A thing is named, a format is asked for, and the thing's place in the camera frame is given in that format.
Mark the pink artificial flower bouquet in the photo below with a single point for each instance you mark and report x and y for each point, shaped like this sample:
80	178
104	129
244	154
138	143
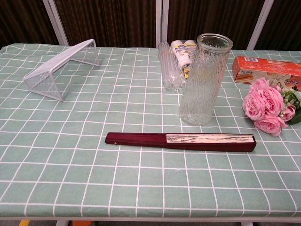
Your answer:
265	103

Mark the clear textured glass vase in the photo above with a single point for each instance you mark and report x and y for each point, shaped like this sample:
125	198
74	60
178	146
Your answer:
202	82

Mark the dark red folded fan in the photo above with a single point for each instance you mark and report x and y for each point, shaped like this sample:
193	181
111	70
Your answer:
178	142

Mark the clear plastic tube bundle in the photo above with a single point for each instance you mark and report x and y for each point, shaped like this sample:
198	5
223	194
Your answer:
169	68

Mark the green checkered tablecloth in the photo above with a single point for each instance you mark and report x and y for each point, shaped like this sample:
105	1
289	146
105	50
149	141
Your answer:
70	164

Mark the white mesh metal shelf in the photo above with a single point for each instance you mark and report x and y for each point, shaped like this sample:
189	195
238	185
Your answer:
61	63

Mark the orange plastic wrap box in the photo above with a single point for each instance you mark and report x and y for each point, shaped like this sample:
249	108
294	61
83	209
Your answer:
263	69

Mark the white folding screen frame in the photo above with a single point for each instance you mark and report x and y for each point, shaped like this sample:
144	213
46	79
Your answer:
162	21

